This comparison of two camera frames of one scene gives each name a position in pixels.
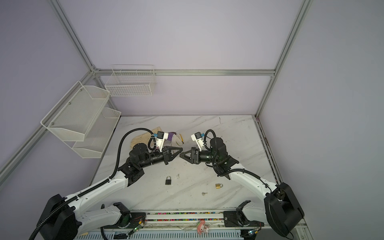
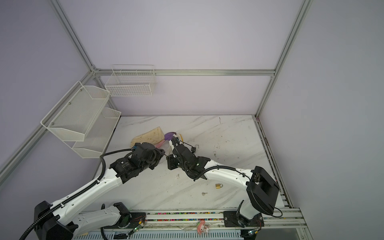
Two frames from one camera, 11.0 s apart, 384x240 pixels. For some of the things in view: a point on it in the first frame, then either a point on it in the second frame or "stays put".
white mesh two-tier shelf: x=82 y=121 stays put
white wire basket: x=132 y=80 stays put
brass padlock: x=218 y=185 stays put
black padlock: x=168 y=181 -> x=172 y=162
